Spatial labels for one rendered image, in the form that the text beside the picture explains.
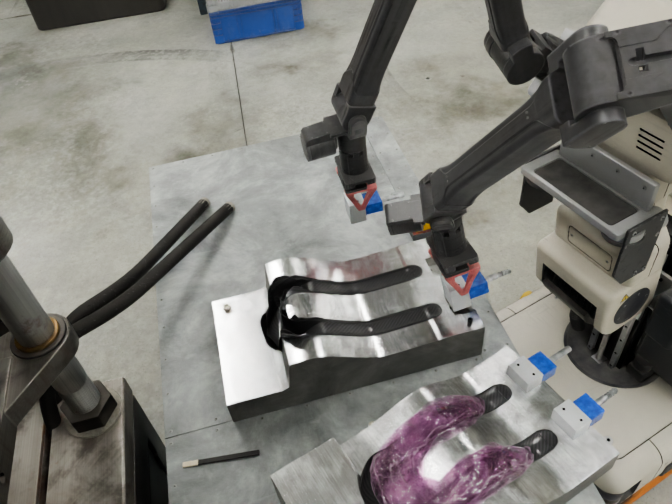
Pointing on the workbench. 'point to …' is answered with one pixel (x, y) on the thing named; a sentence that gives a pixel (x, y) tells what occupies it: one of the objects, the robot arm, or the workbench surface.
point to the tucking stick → (221, 458)
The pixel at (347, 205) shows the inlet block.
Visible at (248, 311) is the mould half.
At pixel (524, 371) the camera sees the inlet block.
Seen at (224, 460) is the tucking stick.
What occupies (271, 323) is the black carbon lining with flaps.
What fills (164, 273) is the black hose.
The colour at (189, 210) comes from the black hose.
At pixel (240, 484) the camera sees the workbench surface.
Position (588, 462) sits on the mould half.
